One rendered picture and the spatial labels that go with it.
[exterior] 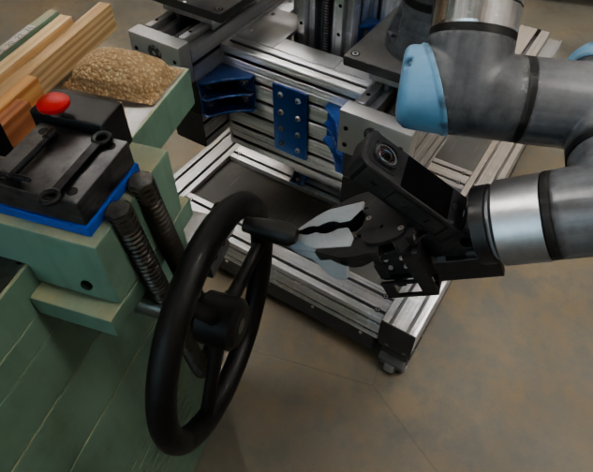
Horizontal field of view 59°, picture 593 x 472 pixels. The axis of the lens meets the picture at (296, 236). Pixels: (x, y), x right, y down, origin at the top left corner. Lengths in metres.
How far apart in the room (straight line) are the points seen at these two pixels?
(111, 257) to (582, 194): 0.40
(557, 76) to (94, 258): 0.42
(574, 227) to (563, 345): 1.24
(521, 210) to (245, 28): 0.92
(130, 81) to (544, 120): 0.50
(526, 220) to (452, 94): 0.12
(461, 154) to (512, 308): 0.50
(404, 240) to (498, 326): 1.18
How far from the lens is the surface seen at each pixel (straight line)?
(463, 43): 0.48
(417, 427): 1.44
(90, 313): 0.56
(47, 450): 0.74
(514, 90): 0.48
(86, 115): 0.55
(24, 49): 0.81
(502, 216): 0.45
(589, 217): 0.45
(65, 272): 0.56
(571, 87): 0.50
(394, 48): 0.98
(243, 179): 1.62
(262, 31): 1.25
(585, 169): 0.46
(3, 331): 0.59
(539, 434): 1.52
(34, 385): 0.66
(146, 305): 0.61
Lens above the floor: 1.31
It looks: 49 degrees down
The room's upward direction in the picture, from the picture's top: straight up
